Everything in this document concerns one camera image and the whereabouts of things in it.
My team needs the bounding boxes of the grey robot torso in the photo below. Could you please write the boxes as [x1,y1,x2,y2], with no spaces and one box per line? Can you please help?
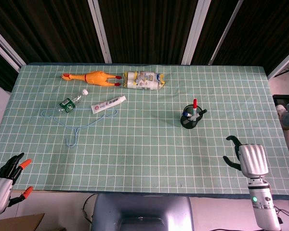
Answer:
[91,193,195,231]

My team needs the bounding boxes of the clear bottle green label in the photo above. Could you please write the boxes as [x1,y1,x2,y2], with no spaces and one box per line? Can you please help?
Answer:
[56,89,89,115]

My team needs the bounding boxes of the white plastic wrapped pack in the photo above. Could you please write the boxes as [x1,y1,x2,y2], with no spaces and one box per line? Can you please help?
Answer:
[122,70,166,91]

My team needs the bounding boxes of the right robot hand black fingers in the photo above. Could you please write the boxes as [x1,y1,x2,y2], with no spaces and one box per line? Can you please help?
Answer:
[223,135,269,180]

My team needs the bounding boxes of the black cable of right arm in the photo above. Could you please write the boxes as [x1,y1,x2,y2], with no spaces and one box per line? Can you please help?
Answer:
[274,205,289,225]

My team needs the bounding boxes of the white toothpaste tube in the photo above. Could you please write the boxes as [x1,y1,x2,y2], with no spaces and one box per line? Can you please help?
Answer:
[91,95,127,115]

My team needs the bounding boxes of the black cable by torso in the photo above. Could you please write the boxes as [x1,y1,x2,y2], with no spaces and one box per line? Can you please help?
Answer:
[82,193,97,223]

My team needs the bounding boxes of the yellow rubber chicken toy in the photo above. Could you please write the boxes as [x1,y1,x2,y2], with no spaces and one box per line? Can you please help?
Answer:
[60,70,123,88]

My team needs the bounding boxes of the green grid tablecloth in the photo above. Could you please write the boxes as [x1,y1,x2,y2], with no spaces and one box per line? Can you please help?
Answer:
[0,63,289,201]

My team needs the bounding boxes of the blue wire clothes hanger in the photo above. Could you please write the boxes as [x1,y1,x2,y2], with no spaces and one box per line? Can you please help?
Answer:
[40,108,118,147]

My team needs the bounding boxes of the black box on floor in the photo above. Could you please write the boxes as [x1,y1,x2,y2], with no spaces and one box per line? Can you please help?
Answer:
[273,94,289,107]

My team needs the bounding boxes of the white shoe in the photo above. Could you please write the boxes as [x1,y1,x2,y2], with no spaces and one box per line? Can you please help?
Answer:
[276,104,289,131]

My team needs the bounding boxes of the black mesh pen holder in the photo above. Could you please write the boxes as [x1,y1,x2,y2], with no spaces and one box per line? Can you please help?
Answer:
[180,104,204,130]

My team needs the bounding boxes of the white window frame bar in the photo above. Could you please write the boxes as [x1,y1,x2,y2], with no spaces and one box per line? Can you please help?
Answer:
[181,0,212,65]
[87,0,113,64]
[208,0,245,65]
[0,23,27,73]
[266,45,289,80]

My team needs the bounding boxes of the brown cardboard box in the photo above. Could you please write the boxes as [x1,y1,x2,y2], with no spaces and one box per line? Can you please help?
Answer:
[0,212,67,231]

